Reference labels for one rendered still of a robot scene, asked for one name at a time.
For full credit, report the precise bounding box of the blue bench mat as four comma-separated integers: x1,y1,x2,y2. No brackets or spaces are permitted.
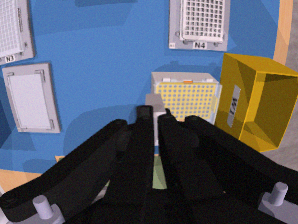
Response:
0,0,280,174

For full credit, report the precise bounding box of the yellow open-top bin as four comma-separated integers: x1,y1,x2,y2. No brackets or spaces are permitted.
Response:
214,53,298,152

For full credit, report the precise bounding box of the blue box with label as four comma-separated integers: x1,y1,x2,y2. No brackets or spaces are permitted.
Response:
0,100,12,148

